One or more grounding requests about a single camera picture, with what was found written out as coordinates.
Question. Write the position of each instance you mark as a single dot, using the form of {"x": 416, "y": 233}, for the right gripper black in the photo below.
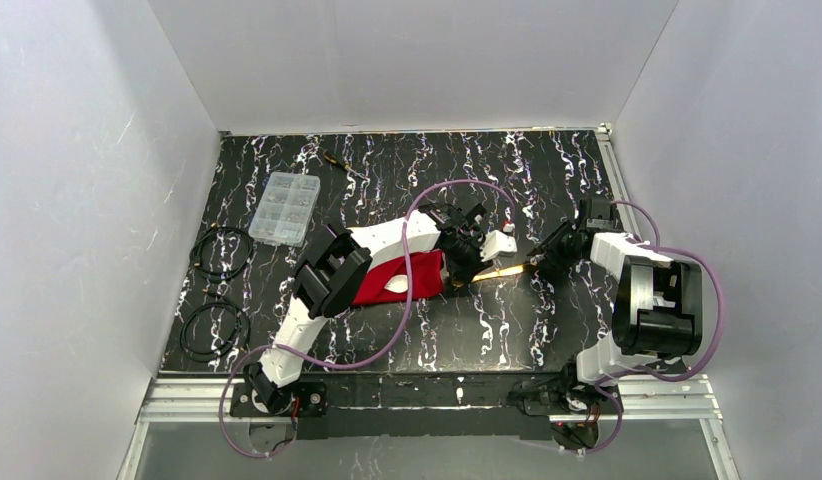
{"x": 556, "y": 246}

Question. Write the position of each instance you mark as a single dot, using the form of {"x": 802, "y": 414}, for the red cloth napkin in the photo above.
{"x": 425, "y": 279}

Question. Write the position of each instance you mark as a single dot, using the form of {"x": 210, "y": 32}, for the aluminium frame rail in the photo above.
{"x": 183, "y": 398}

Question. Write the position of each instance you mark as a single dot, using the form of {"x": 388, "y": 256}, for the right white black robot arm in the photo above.
{"x": 657, "y": 312}

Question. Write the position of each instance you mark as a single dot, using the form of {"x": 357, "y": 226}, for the white ceramic spoon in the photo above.
{"x": 397, "y": 284}

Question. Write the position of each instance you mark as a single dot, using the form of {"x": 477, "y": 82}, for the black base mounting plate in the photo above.
{"x": 528, "y": 405}

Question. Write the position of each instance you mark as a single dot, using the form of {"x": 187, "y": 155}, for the orange wooden fork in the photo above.
{"x": 510, "y": 271}

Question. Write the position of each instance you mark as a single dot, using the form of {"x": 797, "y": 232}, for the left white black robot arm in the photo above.
{"x": 407, "y": 258}

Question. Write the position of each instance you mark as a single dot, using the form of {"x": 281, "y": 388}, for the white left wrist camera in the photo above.
{"x": 497, "y": 244}

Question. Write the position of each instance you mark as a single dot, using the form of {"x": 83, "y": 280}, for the clear plastic compartment box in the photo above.
{"x": 285, "y": 209}

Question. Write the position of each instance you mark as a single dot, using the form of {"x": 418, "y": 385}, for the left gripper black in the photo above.
{"x": 466, "y": 259}

